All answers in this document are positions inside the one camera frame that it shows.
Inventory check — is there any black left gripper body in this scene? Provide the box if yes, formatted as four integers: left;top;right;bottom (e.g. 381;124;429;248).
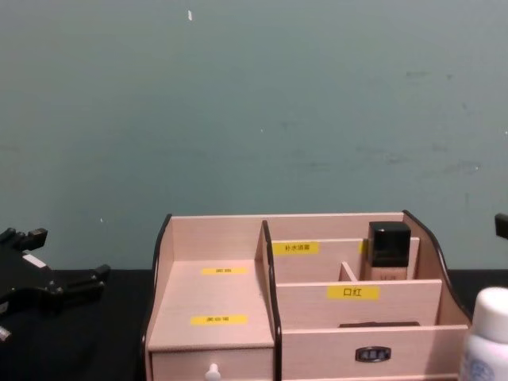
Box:
0;246;56;299

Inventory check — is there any black table cloth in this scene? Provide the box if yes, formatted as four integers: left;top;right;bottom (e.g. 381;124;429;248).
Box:
0;267;508;381

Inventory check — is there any beige bottle with black cap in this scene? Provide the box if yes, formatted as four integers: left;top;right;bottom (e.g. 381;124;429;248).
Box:
358;221;418;281

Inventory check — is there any white plastic bottle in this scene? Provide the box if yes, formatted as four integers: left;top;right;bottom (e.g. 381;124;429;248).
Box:
459;287;508;381

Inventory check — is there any small wooden drawer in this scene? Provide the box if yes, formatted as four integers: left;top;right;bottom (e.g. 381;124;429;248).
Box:
149;347;276;381

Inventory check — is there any pale wooden desktop organizer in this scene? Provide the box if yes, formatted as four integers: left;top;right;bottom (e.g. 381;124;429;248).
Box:
141;210;474;381

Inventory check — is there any wide wooden drawer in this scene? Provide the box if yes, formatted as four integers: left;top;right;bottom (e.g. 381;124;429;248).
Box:
280;325;470;381

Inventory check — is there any dark metal drawer handle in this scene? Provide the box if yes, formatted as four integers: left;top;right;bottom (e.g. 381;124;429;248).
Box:
355;345;392;364

